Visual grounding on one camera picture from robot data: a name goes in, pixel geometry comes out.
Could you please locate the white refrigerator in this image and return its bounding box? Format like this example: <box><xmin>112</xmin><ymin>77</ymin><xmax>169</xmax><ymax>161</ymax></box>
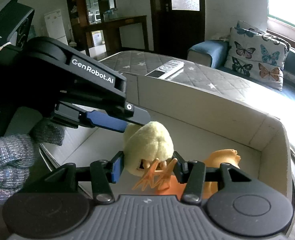
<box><xmin>43</xmin><ymin>9</ymin><xmax>69</xmax><ymax>47</ymax></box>

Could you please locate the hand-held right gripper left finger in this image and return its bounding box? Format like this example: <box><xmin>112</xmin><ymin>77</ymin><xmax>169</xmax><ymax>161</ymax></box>
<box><xmin>25</xmin><ymin>152</ymin><xmax>125</xmax><ymax>203</ymax></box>

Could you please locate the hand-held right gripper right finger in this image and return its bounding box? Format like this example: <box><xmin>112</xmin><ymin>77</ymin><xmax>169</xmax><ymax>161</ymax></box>
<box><xmin>173</xmin><ymin>151</ymin><xmax>266</xmax><ymax>203</ymax></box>

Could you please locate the dark wooden side table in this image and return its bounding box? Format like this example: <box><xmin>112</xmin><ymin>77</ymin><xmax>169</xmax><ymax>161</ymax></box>
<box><xmin>83</xmin><ymin>15</ymin><xmax>148</xmax><ymax>56</ymax></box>

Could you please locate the white remote control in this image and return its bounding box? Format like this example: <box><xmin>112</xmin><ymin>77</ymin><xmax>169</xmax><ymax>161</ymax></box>
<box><xmin>145</xmin><ymin>60</ymin><xmax>185</xmax><ymax>79</ymax></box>

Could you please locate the dark wooden door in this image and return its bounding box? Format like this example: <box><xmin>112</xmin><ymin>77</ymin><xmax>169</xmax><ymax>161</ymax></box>
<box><xmin>149</xmin><ymin>0</ymin><xmax>206</xmax><ymax>54</ymax></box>

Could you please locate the butterfly print pillow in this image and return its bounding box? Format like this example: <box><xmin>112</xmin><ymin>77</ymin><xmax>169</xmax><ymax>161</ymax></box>
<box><xmin>236</xmin><ymin>20</ymin><xmax>268</xmax><ymax>36</ymax></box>
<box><xmin>224</xmin><ymin>27</ymin><xmax>291</xmax><ymax>91</ymax></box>

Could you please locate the yellow plush chick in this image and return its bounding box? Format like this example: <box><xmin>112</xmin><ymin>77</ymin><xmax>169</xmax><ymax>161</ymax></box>
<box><xmin>122</xmin><ymin>121</ymin><xmax>178</xmax><ymax>192</ymax></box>

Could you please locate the blue sofa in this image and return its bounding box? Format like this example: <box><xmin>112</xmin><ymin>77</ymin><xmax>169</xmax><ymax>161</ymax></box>
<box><xmin>187</xmin><ymin>39</ymin><xmax>295</xmax><ymax>102</ymax></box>

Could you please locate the dark wooden cabinet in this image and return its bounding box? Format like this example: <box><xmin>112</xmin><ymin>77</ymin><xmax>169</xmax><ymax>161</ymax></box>
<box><xmin>65</xmin><ymin>0</ymin><xmax>118</xmax><ymax>55</ymax></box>

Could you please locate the person's left hand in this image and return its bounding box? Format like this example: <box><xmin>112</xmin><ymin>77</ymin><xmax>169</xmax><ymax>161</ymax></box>
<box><xmin>0</xmin><ymin>95</ymin><xmax>66</xmax><ymax>208</ymax></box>

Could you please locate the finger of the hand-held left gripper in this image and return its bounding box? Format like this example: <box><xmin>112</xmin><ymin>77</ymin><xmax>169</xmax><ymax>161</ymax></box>
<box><xmin>53</xmin><ymin>101</ymin><xmax>128</xmax><ymax>133</ymax></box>
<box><xmin>59</xmin><ymin>89</ymin><xmax>151</xmax><ymax>126</ymax></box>

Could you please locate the dark cardboard box white inside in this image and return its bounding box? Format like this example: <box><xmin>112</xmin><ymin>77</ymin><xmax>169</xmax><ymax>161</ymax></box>
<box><xmin>39</xmin><ymin>73</ymin><xmax>294</xmax><ymax>198</ymax></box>

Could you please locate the pale orange rubber toy figure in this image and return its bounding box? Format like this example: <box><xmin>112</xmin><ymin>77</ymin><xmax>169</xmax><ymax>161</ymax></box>
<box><xmin>202</xmin><ymin>148</ymin><xmax>241</xmax><ymax>198</ymax></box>

